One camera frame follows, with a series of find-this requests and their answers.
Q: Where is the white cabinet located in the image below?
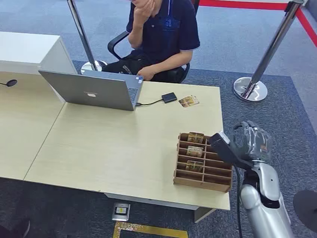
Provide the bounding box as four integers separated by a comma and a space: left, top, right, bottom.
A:
0, 31, 78, 76

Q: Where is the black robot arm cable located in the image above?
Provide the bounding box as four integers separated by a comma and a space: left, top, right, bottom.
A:
234, 165, 244, 238

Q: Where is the chrome stanchion post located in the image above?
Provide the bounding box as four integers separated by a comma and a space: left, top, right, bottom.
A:
232, 0, 305, 104
66, 0, 109, 75

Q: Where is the yellow floor tape marker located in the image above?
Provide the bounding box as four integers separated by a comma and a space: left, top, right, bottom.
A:
112, 221, 189, 238

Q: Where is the black reader cable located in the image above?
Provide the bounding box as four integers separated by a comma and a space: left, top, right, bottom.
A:
135, 98, 165, 107

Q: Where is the wooden slotted card holder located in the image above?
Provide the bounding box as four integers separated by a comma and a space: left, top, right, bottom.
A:
173, 132, 233, 193

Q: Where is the black round disc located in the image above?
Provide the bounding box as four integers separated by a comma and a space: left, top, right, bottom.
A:
293, 189, 317, 234

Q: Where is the metal floor socket box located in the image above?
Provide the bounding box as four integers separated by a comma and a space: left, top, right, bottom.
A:
111, 202, 131, 222

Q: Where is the person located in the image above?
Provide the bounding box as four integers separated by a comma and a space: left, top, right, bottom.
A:
101, 0, 201, 83

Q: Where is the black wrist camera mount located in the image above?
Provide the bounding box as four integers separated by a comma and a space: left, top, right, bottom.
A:
208, 131, 253, 171

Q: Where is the gold patterned card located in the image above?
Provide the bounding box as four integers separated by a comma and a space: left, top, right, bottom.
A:
178, 95, 200, 109
187, 132, 205, 144
186, 146, 204, 158
185, 160, 204, 173

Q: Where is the black round desk puck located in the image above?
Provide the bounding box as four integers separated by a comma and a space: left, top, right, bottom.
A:
0, 78, 18, 88

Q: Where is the black office chair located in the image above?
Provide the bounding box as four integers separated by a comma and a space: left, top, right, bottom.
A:
107, 0, 201, 84

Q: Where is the person's right hand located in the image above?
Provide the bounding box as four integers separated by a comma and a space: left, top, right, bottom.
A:
133, 0, 156, 28

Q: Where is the person's left hand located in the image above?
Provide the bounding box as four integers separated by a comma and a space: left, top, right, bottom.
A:
137, 65, 156, 82

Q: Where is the grey laptop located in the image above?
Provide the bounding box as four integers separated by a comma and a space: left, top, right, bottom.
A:
38, 69, 144, 112

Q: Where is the red barrier belt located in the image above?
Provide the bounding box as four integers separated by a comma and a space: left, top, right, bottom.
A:
199, 0, 317, 49

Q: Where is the black shoe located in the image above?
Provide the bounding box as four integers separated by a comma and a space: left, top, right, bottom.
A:
0, 219, 31, 238

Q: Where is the black card reader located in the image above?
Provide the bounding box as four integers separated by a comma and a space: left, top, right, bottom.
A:
161, 92, 178, 105

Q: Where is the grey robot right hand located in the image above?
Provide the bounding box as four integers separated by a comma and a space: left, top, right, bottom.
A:
232, 120, 272, 164

